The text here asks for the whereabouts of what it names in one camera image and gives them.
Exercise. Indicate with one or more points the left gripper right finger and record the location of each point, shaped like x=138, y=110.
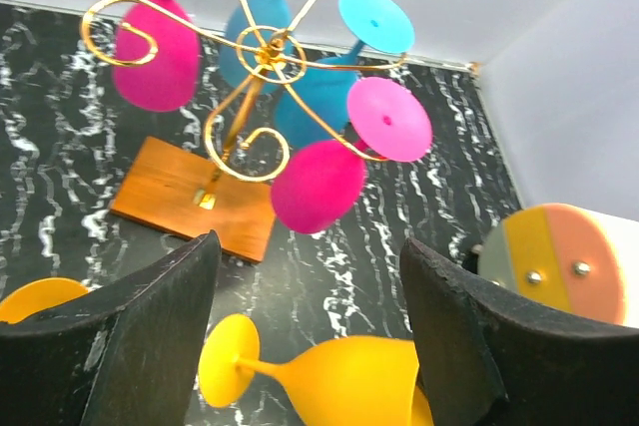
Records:
x=488, y=356

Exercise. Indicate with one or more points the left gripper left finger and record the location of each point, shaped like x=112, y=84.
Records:
x=124, y=354

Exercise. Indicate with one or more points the orange wine glass front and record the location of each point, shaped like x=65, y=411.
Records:
x=355, y=380

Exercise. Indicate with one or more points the orange wine glass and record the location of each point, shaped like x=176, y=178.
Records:
x=355, y=380
x=40, y=295

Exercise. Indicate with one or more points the pink wine glass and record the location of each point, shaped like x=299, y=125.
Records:
x=169, y=81
x=321, y=182

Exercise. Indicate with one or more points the blue wine glass front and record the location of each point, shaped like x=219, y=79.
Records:
x=380, y=24

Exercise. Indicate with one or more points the blue wine glass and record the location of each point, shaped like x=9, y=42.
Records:
x=274, y=13
x=380, y=24

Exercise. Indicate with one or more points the white bucket orange lid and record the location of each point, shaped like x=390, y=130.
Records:
x=569, y=258

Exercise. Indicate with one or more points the gold wire glass rack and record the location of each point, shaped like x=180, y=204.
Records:
x=228, y=190

